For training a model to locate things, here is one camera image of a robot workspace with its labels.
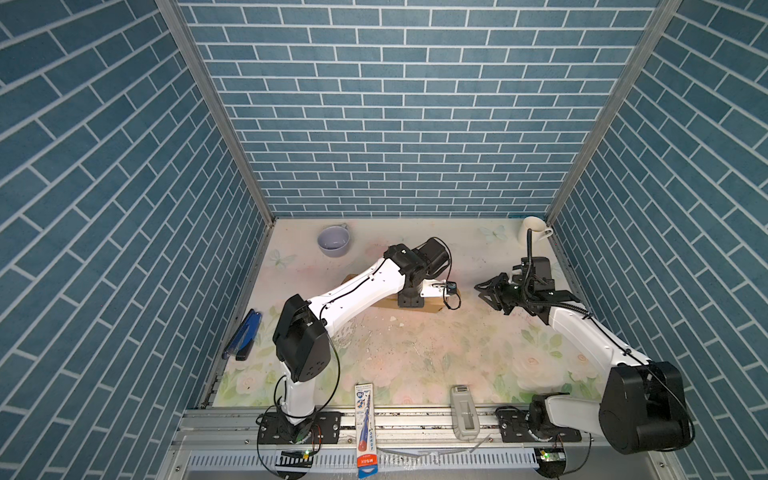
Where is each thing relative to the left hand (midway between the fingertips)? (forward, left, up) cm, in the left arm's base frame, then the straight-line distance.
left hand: (417, 293), depth 83 cm
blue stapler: (-8, +50, -13) cm, 52 cm away
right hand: (+2, -18, 0) cm, 18 cm away
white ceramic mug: (+29, -45, -4) cm, 54 cm away
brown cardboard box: (-7, -2, +6) cm, 10 cm away
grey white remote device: (-29, -11, -9) cm, 33 cm away
